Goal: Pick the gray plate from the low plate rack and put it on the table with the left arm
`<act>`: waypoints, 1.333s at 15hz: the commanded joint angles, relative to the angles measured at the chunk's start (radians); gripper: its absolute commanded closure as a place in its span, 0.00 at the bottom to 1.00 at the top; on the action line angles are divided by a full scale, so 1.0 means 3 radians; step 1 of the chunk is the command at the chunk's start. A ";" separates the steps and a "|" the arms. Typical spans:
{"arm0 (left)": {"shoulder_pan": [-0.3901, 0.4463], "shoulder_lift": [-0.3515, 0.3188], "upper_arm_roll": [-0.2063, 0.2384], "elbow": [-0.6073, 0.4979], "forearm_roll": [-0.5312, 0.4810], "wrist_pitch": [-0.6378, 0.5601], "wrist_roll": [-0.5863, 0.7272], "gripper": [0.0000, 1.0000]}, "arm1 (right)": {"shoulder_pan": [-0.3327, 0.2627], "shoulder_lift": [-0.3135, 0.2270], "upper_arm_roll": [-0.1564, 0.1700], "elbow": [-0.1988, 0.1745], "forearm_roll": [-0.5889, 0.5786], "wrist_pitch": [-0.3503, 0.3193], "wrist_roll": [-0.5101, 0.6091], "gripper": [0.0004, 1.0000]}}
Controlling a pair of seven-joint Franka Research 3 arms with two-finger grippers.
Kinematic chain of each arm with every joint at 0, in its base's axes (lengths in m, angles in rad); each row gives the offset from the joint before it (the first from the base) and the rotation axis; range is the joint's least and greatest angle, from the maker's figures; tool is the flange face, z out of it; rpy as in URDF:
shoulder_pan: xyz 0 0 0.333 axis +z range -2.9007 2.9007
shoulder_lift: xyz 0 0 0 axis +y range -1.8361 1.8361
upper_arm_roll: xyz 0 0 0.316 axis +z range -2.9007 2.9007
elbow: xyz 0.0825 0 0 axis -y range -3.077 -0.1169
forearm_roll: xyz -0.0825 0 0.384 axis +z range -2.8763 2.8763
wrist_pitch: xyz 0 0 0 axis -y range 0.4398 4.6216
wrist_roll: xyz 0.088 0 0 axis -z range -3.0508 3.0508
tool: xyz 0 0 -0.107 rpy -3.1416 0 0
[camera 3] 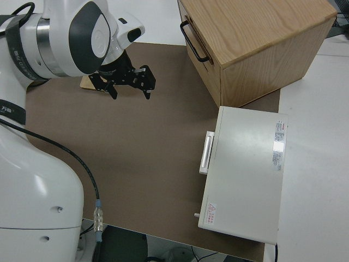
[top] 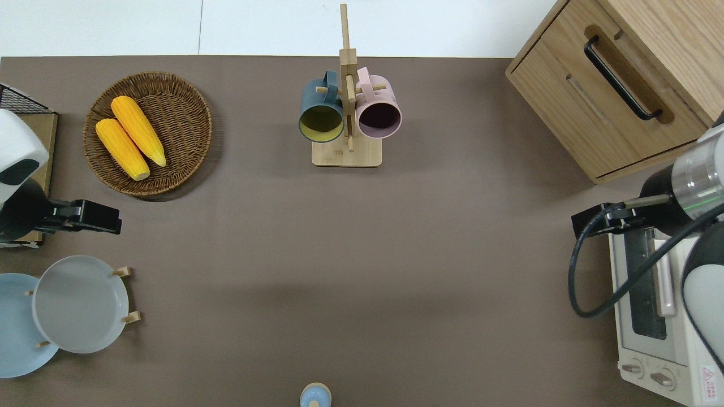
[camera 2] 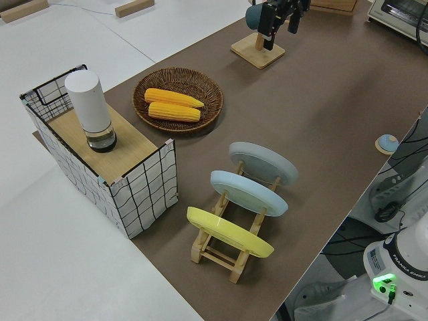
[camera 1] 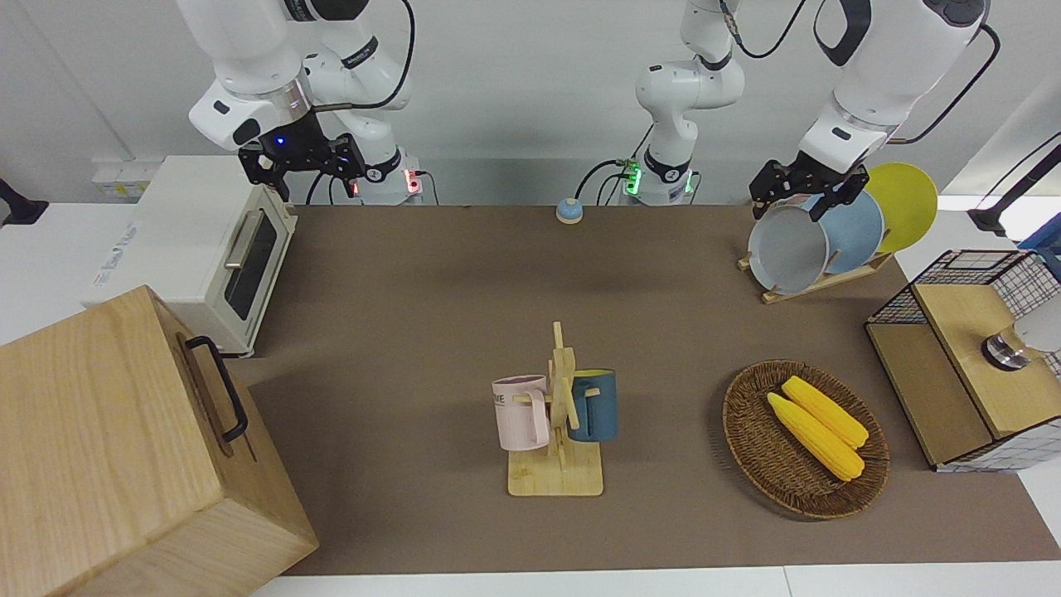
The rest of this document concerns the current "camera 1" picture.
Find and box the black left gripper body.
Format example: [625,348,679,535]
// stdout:
[767,152,870,204]

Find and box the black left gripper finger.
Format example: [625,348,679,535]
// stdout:
[750,163,784,221]
[808,168,871,223]

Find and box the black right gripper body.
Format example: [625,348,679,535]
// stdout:
[249,110,353,179]

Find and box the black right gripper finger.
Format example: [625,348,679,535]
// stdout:
[239,148,291,204]
[330,133,367,198]

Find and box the gray plate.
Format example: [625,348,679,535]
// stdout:
[748,203,831,296]

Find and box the light blue plate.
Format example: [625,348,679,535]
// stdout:
[808,189,886,274]

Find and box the yellow plate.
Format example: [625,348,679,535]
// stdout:
[862,163,939,255]

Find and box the low wooden plate rack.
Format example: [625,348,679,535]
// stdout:
[738,251,894,305]

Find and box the white toaster oven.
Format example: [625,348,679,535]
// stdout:
[81,155,298,359]

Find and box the brown table mat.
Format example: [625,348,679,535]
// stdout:
[228,203,1061,577]

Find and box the yellow corn cob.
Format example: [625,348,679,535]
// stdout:
[767,392,865,482]
[782,376,870,450]

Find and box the blue box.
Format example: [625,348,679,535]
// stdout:
[1018,224,1061,279]

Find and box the white object with metal cap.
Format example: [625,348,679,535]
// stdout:
[982,315,1061,371]

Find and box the dark blue mug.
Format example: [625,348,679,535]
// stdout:
[568,369,619,443]

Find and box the brown wicker basket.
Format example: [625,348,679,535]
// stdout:
[723,359,890,521]

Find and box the wooden cabinet box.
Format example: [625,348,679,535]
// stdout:
[0,284,320,597]

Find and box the pink mug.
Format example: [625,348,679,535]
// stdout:
[492,375,552,453]

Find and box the small wooden block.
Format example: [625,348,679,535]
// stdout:
[507,322,604,498]

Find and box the black base cable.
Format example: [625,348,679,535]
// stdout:
[305,170,349,206]
[576,158,639,206]

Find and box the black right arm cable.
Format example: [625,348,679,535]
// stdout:
[308,0,415,113]

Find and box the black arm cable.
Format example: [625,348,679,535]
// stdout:
[308,0,415,113]
[721,0,809,59]
[887,23,1002,146]

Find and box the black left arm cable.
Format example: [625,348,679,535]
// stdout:
[887,23,1002,146]
[721,0,809,59]

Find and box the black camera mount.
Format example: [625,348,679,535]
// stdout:
[968,133,1061,238]
[0,178,49,226]

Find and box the black cabinet handle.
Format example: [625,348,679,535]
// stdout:
[184,335,250,444]

